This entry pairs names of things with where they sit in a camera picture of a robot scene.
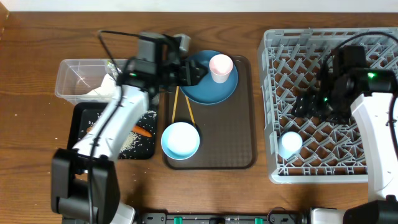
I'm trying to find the pink cup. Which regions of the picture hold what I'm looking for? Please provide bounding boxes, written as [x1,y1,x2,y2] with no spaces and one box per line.
[209,54,233,83]

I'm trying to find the light blue bowl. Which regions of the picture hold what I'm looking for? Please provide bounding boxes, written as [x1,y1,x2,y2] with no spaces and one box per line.
[160,122,200,161]

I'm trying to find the light blue cup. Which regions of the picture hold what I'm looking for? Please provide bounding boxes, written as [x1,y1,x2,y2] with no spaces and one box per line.
[278,131,303,159]

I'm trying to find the green snack wrapper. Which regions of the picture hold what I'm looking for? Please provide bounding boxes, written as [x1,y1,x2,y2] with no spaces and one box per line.
[106,61,120,80]

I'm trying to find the orange carrot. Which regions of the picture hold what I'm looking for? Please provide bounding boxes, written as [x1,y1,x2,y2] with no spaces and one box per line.
[131,125,152,138]

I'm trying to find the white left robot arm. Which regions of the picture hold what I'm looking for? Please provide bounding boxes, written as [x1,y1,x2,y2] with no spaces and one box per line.
[50,32,208,223]

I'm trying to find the grey dishwasher rack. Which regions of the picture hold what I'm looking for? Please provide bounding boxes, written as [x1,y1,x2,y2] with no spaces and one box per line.
[257,27,397,184]

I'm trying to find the clear plastic waste bin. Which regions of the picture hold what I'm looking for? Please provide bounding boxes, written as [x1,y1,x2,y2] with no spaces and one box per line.
[55,59,126,105]

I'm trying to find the white crumpled tissue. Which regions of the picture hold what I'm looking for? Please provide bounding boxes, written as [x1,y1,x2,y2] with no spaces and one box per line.
[86,73,116,96]

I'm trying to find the spilled white rice pile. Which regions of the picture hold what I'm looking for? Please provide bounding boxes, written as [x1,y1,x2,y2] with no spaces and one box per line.
[85,110,157,155]

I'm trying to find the black plastic tray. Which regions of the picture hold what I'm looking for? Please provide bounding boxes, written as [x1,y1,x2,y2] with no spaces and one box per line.
[67,102,158,160]

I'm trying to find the brown serving tray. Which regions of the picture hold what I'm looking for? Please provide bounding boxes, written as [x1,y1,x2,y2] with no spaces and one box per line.
[163,55,257,170]

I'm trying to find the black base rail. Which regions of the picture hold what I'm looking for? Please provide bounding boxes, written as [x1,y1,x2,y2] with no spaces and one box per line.
[134,210,311,224]

